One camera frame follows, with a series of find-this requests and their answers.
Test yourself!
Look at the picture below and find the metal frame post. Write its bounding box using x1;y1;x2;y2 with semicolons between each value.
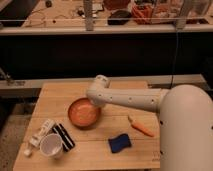
83;0;93;31
175;0;194;30

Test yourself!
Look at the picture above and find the orange toy carrot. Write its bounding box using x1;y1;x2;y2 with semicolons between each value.
128;116;154;137

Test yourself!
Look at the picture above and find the white tube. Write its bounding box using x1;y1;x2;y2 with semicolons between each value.
24;119;56;157

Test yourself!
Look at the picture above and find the metal clamp on rail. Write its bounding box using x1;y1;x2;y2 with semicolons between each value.
0;67;25;86

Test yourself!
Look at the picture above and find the orange ceramic bowl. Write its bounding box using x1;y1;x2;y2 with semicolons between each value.
68;98;101;128

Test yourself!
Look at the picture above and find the white plastic cup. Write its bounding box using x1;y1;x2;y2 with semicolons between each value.
40;133;63;159

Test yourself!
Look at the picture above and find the right metal frame post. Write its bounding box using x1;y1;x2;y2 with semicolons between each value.
175;0;194;30

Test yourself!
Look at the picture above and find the blue sponge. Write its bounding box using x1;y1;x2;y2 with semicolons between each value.
108;133;132;153

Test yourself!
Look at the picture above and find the orange box on bench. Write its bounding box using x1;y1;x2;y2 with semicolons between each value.
131;5;152;24

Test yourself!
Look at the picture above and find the black white striped cloth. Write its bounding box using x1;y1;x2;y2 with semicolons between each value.
52;124;75;152

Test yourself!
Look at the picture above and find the black object on bench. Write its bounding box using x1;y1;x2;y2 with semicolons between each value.
107;10;131;25

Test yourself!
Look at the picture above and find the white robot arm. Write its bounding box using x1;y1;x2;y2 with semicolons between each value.
86;75;213;171

